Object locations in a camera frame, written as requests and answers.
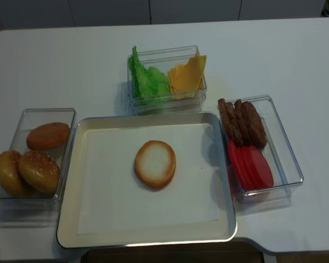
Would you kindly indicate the green lettuce leaf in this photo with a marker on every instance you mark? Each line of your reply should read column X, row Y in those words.
column 160, row 86
column 142, row 79

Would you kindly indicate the green lettuce leaf in box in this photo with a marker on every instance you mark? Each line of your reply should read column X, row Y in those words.
column 160, row 86

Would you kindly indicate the clear box lettuce and cheese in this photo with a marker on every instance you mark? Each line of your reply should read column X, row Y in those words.
column 164, row 60

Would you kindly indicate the yellow cheese slices stack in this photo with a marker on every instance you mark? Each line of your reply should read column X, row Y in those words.
column 186, row 80

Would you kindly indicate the toasted bottom bun half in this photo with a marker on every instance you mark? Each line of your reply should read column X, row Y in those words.
column 155, row 164

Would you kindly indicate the silver metal tray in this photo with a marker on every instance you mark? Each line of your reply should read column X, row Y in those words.
column 221, row 230

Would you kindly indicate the brown patty leftmost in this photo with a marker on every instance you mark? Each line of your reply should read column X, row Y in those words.
column 225, row 119

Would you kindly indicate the brown patty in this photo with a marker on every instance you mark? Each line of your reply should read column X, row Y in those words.
column 241, row 122
column 235, row 127
column 254, row 125
column 225, row 119

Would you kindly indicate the white paper tray liner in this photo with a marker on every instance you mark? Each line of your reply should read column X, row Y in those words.
column 113, row 198

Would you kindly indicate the red tomato slices stack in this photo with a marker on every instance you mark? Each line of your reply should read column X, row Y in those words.
column 250, row 167

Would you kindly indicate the brown patty rightmost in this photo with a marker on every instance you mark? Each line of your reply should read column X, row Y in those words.
column 254, row 125

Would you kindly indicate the clear box patties and tomato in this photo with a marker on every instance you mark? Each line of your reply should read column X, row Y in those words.
column 280, row 158

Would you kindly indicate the orange bun bottom in box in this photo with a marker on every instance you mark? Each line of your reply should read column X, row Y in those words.
column 48, row 136

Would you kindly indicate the right sesame bun top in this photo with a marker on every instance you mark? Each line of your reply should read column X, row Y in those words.
column 39, row 170

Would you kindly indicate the sesame bun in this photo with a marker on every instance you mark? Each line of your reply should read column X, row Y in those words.
column 10, row 179
column 39, row 170

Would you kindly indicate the clear box with buns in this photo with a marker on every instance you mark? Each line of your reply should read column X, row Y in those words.
column 29, row 120

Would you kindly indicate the left sesame bun top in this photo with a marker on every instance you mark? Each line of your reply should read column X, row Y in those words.
column 10, row 179

